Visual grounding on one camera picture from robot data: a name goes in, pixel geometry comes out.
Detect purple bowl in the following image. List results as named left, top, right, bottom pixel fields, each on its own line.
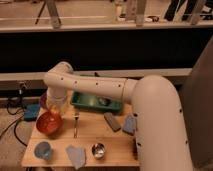
left=39, top=93, right=47, bottom=109

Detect blue box on floor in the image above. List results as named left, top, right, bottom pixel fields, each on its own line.
left=24, top=104, right=40, bottom=121

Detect silver fork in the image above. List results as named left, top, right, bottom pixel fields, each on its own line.
left=74, top=111, right=79, bottom=138

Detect black ladle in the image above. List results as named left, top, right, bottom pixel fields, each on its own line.
left=98, top=97, right=110, bottom=106

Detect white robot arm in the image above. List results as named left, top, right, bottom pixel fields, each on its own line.
left=43, top=62, right=193, bottom=171

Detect green plastic tray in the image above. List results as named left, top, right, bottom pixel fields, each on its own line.
left=70, top=92, right=123, bottom=112

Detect small steel cup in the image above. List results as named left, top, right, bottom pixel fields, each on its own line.
left=92, top=143, right=105, bottom=159

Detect blue grey cloth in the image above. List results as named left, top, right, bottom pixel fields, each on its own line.
left=66, top=145, right=86, bottom=170

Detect blue sponge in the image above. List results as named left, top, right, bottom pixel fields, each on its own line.
left=122, top=115, right=135, bottom=135

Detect red bowl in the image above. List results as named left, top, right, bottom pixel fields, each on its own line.
left=36, top=111, right=63, bottom=135

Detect blue plastic cup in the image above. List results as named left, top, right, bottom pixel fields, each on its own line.
left=34, top=141, right=52, bottom=160

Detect black cables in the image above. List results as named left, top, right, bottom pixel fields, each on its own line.
left=0, top=80, right=29, bottom=147

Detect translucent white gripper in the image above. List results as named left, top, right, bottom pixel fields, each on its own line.
left=46, top=99, right=68, bottom=116

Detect red yellow apple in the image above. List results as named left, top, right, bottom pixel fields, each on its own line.
left=49, top=105, right=62, bottom=116

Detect grey sponge block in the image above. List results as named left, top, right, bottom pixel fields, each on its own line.
left=104, top=112, right=121, bottom=132

